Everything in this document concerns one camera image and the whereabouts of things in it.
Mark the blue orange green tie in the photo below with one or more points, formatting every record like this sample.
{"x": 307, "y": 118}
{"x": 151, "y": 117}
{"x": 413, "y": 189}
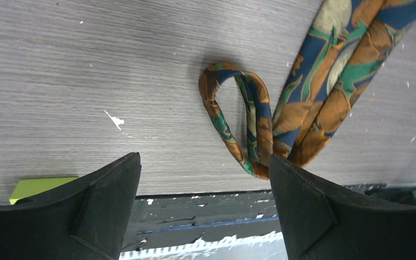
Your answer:
{"x": 344, "y": 48}

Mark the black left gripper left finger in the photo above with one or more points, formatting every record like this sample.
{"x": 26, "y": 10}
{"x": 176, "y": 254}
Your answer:
{"x": 85, "y": 218}

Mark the aluminium front rail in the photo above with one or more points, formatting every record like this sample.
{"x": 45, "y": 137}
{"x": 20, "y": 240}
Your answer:
{"x": 270, "y": 246}

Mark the lime green block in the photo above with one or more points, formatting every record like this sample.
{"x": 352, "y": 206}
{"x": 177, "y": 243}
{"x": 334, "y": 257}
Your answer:
{"x": 30, "y": 187}

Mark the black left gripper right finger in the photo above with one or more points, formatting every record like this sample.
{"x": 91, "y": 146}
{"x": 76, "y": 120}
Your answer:
{"x": 320, "y": 219}

